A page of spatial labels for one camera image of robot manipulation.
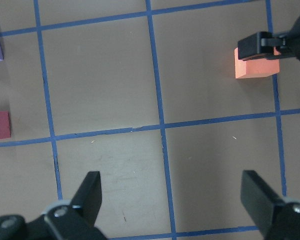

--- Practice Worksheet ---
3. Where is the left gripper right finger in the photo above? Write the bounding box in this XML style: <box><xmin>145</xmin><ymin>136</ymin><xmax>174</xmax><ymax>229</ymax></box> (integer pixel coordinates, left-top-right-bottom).
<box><xmin>240</xmin><ymin>170</ymin><xmax>286</xmax><ymax>238</ymax></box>

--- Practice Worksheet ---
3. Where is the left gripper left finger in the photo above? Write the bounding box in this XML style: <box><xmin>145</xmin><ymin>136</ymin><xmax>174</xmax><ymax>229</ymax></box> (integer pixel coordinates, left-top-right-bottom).
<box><xmin>70</xmin><ymin>171</ymin><xmax>102</xmax><ymax>227</ymax></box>

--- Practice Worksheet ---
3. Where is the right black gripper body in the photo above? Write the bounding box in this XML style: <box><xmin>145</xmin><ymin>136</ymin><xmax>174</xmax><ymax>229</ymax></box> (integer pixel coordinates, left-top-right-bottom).
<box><xmin>277</xmin><ymin>16</ymin><xmax>300</xmax><ymax>61</ymax></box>

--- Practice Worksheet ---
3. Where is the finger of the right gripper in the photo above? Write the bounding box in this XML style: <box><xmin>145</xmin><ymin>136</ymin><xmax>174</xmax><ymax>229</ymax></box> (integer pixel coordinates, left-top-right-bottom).
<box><xmin>237</xmin><ymin>31</ymin><xmax>278</xmax><ymax>61</ymax></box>

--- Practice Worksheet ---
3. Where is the orange foam cube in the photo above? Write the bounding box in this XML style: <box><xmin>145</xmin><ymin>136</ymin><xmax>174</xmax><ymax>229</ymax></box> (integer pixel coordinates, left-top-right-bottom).
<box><xmin>234</xmin><ymin>48</ymin><xmax>280</xmax><ymax>79</ymax></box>

